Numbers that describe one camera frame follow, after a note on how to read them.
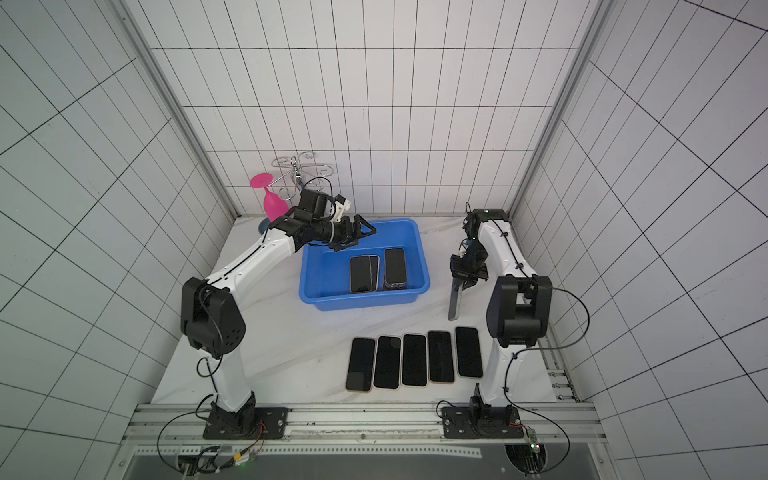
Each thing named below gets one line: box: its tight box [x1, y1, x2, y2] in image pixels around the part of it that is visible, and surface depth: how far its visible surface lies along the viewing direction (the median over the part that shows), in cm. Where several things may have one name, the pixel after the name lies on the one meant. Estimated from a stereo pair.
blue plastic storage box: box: [298, 218, 431, 311], surface depth 97 cm
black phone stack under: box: [350, 255, 380, 293], surface depth 101 cm
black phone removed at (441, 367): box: [428, 331, 455, 382], surface depth 85 cm
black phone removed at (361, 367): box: [346, 338, 375, 391], surface depth 85 cm
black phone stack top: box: [448, 277, 463, 321], surface depth 82 cm
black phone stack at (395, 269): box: [384, 248, 407, 289], surface depth 102 cm
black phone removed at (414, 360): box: [402, 334, 427, 386], surface depth 83 cm
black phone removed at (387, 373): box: [374, 336, 401, 389], surface depth 83 cm
